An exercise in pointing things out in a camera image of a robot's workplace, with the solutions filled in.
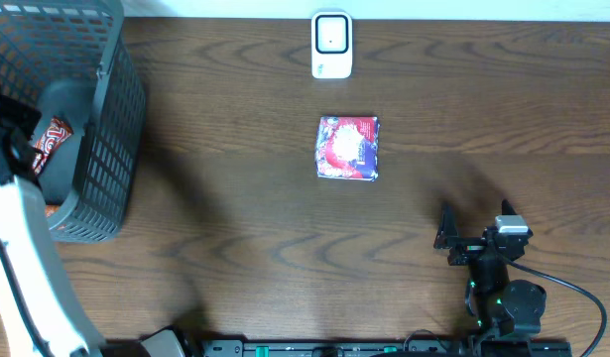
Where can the purple red noodle packet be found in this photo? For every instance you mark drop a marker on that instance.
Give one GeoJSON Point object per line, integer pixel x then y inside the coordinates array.
{"type": "Point", "coordinates": [347, 148]}

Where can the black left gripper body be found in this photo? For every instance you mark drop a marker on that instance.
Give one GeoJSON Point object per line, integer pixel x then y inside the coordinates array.
{"type": "Point", "coordinates": [13, 147]}

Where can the dark grey plastic basket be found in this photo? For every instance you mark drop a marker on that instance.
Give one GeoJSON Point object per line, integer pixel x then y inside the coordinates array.
{"type": "Point", "coordinates": [67, 60]}

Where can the red orange chocolate bar wrapper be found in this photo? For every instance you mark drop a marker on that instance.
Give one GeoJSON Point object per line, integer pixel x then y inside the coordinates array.
{"type": "Point", "coordinates": [53, 137]}

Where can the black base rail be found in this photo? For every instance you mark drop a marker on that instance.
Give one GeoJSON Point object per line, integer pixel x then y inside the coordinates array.
{"type": "Point", "coordinates": [413, 348]}

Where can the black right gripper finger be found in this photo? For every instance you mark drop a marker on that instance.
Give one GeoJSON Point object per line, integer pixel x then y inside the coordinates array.
{"type": "Point", "coordinates": [507, 208]}
{"type": "Point", "coordinates": [447, 225]}

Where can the small orange box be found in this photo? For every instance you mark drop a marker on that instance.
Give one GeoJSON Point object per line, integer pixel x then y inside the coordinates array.
{"type": "Point", "coordinates": [51, 210]}

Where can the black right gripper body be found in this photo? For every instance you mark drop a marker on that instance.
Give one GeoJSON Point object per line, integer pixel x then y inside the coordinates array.
{"type": "Point", "coordinates": [468, 248]}

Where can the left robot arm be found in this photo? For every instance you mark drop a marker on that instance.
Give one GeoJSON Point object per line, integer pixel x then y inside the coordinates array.
{"type": "Point", "coordinates": [38, 306]}

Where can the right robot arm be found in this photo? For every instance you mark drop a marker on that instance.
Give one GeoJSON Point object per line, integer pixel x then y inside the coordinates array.
{"type": "Point", "coordinates": [505, 308]}

